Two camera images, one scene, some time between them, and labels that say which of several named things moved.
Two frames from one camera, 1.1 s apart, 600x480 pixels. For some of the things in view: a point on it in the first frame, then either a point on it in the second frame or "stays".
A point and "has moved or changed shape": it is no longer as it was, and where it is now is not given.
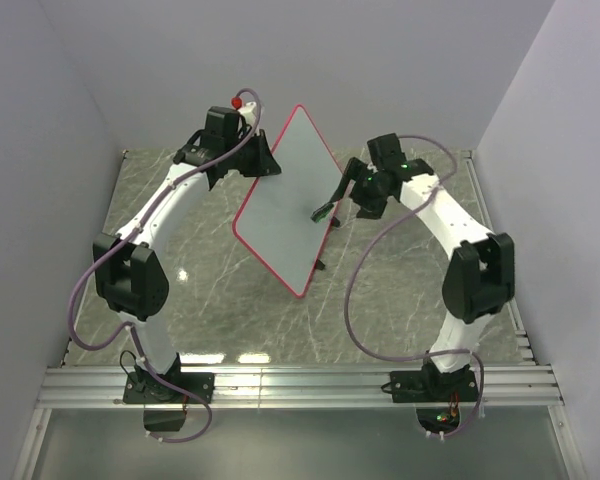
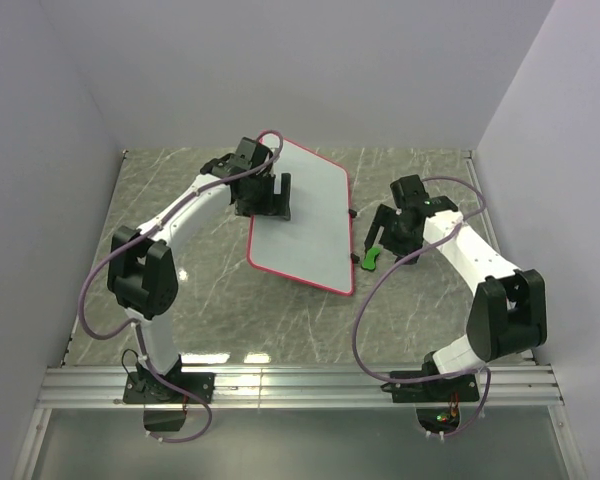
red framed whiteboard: [275, 214] has moved or changed shape
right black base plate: [432, 387] stays
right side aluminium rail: [472, 164] stays
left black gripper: [268, 164] -> [274, 205]
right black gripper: [356, 170] -> [388, 217]
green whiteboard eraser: [322, 212] -> [369, 261]
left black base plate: [150, 388] stays
